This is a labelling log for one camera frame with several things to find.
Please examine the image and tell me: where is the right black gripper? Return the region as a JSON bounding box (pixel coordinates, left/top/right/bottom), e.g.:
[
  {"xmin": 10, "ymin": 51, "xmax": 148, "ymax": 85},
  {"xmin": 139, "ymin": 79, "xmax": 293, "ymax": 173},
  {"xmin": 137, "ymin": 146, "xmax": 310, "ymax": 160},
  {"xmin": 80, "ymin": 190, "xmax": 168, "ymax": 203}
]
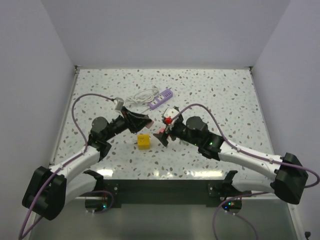
[{"xmin": 153, "ymin": 118, "xmax": 200, "ymax": 147}]

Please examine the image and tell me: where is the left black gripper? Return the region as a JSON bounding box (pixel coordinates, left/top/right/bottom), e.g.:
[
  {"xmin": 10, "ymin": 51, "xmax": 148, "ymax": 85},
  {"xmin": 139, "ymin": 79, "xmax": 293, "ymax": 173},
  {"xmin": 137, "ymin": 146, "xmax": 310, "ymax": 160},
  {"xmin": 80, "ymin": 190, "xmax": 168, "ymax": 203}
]
[{"xmin": 103, "ymin": 106, "xmax": 151, "ymax": 142}]

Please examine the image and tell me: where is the yellow cube socket adapter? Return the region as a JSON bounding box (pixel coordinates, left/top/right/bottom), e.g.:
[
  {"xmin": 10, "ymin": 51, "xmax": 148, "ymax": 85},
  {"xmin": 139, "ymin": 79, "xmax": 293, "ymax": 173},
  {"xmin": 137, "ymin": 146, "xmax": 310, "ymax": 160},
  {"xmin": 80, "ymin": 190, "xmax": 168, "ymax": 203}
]
[{"xmin": 136, "ymin": 134, "xmax": 151, "ymax": 150}]

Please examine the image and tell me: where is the pink plug adapter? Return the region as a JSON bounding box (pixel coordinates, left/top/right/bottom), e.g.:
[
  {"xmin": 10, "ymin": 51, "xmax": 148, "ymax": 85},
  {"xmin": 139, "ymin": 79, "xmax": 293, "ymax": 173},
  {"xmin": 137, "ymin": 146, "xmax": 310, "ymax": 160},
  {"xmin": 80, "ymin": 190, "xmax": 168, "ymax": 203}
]
[{"xmin": 157, "ymin": 127, "xmax": 166, "ymax": 134}]

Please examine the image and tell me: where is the brown plug adapter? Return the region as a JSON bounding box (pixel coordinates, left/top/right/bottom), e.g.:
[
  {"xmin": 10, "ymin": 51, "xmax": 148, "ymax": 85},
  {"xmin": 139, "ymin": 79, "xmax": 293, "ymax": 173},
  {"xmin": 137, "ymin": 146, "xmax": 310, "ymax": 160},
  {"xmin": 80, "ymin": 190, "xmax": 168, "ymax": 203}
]
[{"xmin": 145, "ymin": 120, "xmax": 154, "ymax": 129}]

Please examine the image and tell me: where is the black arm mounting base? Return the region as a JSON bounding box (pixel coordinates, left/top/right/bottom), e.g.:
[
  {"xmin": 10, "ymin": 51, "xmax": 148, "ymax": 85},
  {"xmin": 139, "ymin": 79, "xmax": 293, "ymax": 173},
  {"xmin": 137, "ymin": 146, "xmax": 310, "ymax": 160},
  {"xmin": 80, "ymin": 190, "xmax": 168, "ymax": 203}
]
[{"xmin": 84, "ymin": 179, "xmax": 243, "ymax": 211}]

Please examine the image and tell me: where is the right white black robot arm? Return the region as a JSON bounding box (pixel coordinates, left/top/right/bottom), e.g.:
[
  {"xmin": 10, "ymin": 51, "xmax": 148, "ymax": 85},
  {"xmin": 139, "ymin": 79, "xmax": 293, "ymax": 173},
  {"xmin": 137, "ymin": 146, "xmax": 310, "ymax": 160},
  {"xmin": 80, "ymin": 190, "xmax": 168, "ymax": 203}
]
[{"xmin": 154, "ymin": 107, "xmax": 309, "ymax": 205}]

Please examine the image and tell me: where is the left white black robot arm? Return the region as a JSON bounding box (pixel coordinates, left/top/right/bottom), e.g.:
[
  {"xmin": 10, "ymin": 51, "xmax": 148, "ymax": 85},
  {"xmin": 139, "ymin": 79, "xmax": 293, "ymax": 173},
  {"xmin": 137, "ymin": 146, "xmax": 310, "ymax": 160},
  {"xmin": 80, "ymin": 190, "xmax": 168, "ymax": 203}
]
[{"xmin": 22, "ymin": 107, "xmax": 153, "ymax": 220}]

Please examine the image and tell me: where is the purple power strip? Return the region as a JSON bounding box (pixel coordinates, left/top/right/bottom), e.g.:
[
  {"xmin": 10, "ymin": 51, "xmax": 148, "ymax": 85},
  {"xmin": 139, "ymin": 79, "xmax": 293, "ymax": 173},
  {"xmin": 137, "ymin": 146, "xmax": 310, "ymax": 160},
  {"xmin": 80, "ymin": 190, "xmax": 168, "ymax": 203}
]
[{"xmin": 147, "ymin": 88, "xmax": 173, "ymax": 110}]

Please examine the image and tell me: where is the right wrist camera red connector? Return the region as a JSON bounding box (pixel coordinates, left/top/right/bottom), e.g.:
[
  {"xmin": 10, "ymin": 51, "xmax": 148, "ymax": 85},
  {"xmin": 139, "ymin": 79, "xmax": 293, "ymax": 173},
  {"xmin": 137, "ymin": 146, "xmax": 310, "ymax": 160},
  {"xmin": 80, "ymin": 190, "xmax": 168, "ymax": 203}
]
[{"xmin": 162, "ymin": 107, "xmax": 179, "ymax": 126}]

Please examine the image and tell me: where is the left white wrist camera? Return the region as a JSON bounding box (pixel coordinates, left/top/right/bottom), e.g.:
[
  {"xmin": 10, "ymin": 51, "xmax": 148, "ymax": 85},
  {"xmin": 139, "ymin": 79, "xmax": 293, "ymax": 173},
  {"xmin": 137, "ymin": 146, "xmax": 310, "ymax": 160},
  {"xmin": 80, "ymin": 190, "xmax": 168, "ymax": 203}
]
[{"xmin": 113, "ymin": 97, "xmax": 125, "ymax": 112}]

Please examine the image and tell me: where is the white power strip cord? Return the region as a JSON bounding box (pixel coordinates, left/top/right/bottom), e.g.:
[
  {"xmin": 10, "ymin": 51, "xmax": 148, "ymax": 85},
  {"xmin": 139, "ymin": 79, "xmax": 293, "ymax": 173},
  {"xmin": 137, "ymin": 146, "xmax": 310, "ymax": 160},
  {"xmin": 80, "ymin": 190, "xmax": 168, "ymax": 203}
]
[{"xmin": 123, "ymin": 85, "xmax": 161, "ymax": 113}]

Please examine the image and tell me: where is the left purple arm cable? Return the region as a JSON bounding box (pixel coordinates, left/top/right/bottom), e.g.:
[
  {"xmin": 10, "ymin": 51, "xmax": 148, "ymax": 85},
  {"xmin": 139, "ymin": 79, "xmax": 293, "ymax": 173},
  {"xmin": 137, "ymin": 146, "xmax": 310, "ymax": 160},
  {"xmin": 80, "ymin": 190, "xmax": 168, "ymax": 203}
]
[{"xmin": 17, "ymin": 93, "xmax": 118, "ymax": 239}]

